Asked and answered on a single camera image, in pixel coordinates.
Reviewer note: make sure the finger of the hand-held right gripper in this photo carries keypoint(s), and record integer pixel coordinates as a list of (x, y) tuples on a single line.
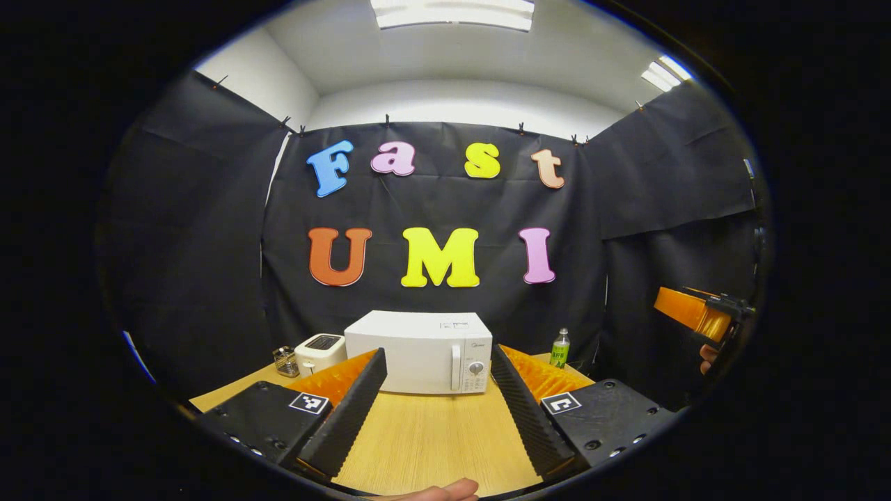
[(689, 312)]

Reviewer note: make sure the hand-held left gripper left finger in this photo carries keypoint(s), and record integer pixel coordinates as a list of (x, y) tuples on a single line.
[(348, 410)]

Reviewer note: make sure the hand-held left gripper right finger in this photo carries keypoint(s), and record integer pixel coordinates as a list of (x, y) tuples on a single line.
[(529, 410)]

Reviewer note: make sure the white microwave oven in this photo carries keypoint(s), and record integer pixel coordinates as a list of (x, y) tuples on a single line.
[(411, 348)]

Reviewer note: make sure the white toaster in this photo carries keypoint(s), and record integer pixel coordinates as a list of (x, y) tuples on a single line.
[(319, 353)]

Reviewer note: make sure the green label drink bottle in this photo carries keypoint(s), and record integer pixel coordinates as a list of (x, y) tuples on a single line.
[(560, 351)]

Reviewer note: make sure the black backdrop cloth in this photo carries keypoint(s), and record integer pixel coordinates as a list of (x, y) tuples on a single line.
[(445, 202)]

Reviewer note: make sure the small ceiling light panel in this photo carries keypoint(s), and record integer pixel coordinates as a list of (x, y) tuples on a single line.
[(665, 73)]

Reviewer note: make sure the long ceiling light panel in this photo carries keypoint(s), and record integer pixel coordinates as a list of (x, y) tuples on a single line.
[(452, 14)]

